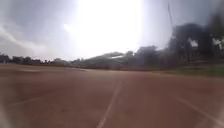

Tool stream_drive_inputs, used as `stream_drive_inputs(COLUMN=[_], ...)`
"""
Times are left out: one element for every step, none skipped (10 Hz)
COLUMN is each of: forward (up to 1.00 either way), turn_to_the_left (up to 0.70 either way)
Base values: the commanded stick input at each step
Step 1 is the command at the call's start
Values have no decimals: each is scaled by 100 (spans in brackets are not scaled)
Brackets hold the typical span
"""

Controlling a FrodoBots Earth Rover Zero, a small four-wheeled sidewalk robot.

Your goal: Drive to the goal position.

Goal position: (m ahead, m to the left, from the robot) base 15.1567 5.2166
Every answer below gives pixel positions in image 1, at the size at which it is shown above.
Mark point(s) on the group of dark trees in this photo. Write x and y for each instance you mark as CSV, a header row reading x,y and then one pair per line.
x,y
186,40

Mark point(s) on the grandstand building with slanted roof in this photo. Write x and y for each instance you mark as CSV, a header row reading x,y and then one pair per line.
x,y
106,60

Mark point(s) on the thin tall pole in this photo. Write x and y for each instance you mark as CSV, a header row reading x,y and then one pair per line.
x,y
171,18

